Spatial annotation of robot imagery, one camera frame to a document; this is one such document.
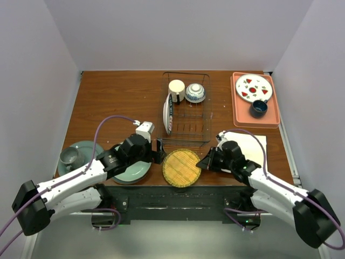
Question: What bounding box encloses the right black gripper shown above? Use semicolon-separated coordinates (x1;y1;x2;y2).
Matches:
196;147;234;173

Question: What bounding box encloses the yellow woven bamboo plate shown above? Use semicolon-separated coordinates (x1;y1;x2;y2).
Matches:
162;148;202;188

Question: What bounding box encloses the white plate teal lettered rim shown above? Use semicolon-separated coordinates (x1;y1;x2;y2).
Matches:
163;93;174;135

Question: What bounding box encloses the cream ceramic mug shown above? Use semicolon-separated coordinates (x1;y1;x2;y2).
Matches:
168;79;185;105

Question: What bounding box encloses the blue floral white bowl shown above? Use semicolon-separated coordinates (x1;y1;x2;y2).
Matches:
185;83;206;104

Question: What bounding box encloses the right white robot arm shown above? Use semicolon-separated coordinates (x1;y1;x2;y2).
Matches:
196;141;344;248

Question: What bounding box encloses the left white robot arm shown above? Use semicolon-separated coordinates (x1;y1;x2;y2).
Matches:
12;133;167;236

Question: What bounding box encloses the green plate with flower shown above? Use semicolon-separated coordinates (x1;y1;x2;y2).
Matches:
112;161;151;185

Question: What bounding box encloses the dark plate under green plate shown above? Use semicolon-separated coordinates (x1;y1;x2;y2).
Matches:
112;167;150;185

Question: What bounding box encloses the salmon pink tray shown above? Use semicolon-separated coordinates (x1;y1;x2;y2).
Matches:
230;72;280;128

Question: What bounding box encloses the grey-green round plate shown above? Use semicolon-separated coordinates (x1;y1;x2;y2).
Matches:
57;140;94;176

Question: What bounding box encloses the dark blue cup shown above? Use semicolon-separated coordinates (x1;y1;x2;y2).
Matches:
249;100;268;119

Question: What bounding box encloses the watermelon pattern white plate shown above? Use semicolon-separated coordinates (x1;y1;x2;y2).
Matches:
235;74;273;103

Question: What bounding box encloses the grey ceramic mug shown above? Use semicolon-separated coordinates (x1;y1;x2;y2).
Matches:
59;147;85;172

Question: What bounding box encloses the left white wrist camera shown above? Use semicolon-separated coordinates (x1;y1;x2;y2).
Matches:
133;120;155;143

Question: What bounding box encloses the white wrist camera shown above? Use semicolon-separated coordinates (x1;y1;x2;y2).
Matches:
133;120;155;143
216;131;230;150

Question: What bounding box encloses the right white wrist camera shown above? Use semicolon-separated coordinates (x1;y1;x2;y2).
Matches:
216;131;230;150

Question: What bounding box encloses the black wire dish rack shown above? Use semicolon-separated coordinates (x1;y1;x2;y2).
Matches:
156;71;212;147

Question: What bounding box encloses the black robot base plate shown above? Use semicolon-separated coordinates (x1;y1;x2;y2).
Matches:
92;185;262;230

